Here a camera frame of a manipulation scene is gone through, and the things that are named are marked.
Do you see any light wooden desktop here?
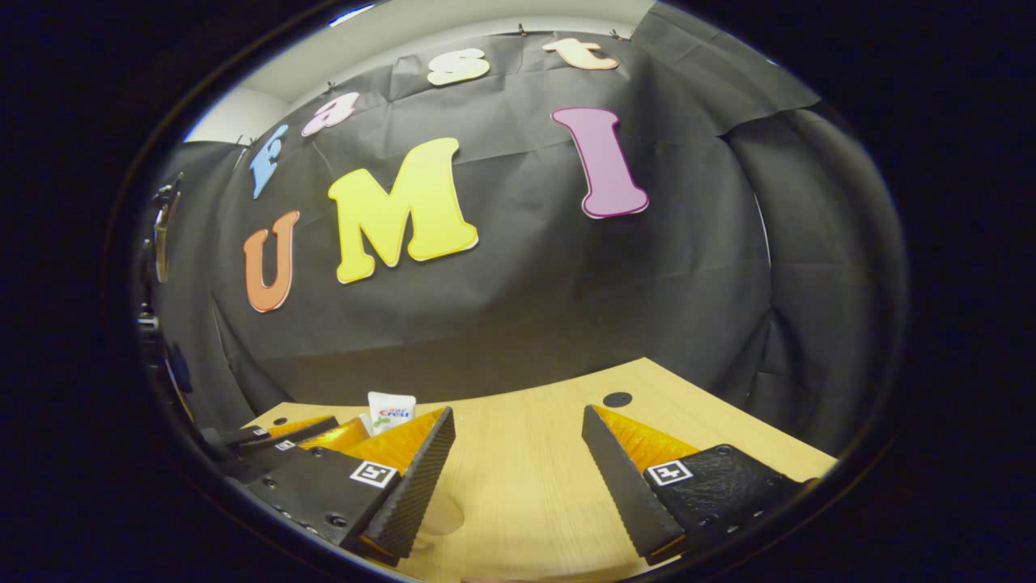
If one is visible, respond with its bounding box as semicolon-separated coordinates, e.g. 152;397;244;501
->
243;357;837;582

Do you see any white toothpaste tube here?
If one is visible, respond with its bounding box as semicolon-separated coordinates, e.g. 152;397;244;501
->
360;392;417;435

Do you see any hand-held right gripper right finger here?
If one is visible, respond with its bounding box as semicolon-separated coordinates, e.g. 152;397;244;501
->
581;405;810;566

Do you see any black backdrop cloth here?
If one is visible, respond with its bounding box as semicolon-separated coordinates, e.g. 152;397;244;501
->
154;4;907;454

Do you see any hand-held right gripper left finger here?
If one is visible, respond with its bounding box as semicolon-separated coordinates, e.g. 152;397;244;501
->
243;406;456;566

